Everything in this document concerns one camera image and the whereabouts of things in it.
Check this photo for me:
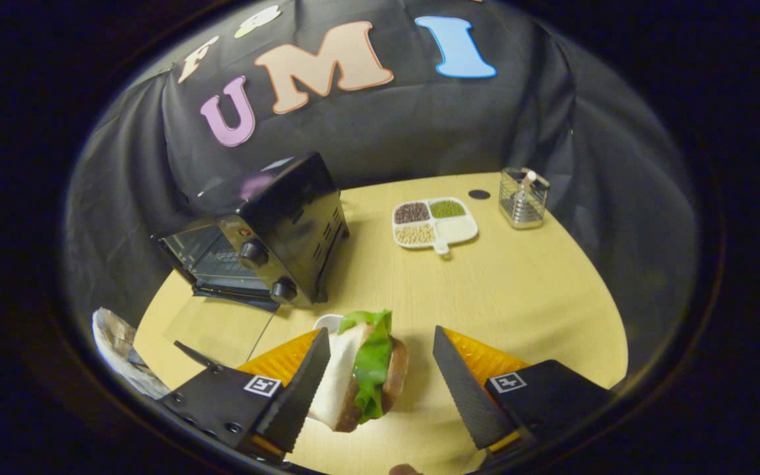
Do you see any black toaster oven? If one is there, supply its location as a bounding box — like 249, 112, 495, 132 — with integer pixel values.
151, 152, 352, 313

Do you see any white divided bean dish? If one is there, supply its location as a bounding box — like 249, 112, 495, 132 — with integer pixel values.
391, 197, 480, 257

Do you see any lettuce sandwich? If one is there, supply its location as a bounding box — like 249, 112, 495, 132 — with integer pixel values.
307, 309, 411, 433

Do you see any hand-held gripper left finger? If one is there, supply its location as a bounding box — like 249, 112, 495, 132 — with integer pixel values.
159, 328, 332, 462

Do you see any black backdrop cloth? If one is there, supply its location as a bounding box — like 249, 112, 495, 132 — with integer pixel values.
63, 0, 701, 331

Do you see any crumpled printed paper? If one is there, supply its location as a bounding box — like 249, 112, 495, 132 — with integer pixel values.
92, 307, 171, 400

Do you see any metal mesh holder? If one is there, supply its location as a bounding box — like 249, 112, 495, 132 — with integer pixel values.
498, 167, 552, 231

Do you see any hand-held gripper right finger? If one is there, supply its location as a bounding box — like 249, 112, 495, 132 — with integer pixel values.
432, 325, 618, 461

